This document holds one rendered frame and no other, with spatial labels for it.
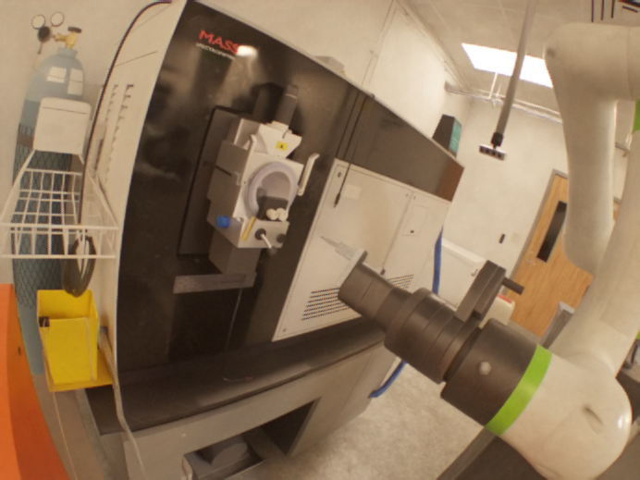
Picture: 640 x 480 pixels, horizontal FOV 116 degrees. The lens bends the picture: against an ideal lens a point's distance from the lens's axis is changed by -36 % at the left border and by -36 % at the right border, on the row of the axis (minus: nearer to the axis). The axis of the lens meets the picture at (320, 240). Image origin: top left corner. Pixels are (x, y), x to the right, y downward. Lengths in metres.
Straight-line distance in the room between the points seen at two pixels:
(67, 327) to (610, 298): 0.75
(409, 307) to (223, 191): 0.31
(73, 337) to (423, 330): 0.53
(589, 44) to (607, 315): 0.35
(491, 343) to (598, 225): 0.46
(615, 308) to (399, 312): 0.25
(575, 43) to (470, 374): 0.44
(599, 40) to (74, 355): 0.95
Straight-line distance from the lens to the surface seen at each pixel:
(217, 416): 0.78
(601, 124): 0.57
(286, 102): 0.48
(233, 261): 0.51
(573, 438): 0.29
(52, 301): 0.66
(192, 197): 0.52
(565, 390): 0.29
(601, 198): 0.66
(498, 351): 0.28
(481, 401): 0.29
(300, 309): 0.81
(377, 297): 0.32
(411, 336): 0.30
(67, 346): 0.62
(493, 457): 0.78
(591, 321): 0.41
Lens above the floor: 1.28
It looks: 15 degrees down
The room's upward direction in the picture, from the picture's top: 20 degrees clockwise
